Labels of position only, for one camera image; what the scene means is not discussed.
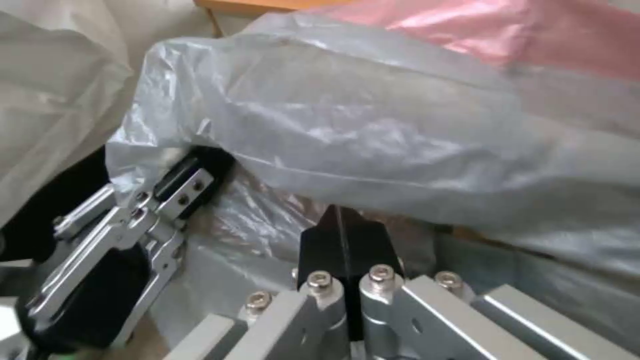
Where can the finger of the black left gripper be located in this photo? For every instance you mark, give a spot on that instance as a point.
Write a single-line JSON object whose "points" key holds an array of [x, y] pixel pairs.
{"points": [[175, 198], [85, 210]]}

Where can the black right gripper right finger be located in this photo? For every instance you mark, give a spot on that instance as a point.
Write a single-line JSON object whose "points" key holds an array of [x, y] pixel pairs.
{"points": [[372, 251]]}

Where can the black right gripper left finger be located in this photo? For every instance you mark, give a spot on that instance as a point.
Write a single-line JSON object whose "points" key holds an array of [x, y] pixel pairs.
{"points": [[320, 255]]}

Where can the translucent grey garbage bag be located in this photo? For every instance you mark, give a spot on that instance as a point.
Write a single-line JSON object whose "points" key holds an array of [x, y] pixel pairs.
{"points": [[360, 123]]}

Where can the translucent white plastic bag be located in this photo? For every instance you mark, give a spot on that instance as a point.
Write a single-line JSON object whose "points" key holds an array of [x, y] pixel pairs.
{"points": [[50, 93]]}

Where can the pink plastic bag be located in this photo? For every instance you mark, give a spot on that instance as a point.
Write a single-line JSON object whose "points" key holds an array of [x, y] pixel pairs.
{"points": [[480, 30]]}

